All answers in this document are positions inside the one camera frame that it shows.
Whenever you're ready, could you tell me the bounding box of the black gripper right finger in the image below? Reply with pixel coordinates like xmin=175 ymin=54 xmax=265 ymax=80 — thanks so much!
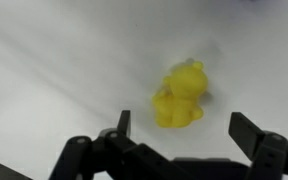
xmin=228 ymin=112 xmax=288 ymax=180

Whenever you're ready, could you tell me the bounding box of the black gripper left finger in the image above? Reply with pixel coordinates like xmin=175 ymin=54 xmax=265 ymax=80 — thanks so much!
xmin=48 ymin=110 xmax=198 ymax=180

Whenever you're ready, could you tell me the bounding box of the yellow bear toy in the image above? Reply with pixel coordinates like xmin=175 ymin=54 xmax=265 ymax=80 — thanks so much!
xmin=151 ymin=59 xmax=209 ymax=129

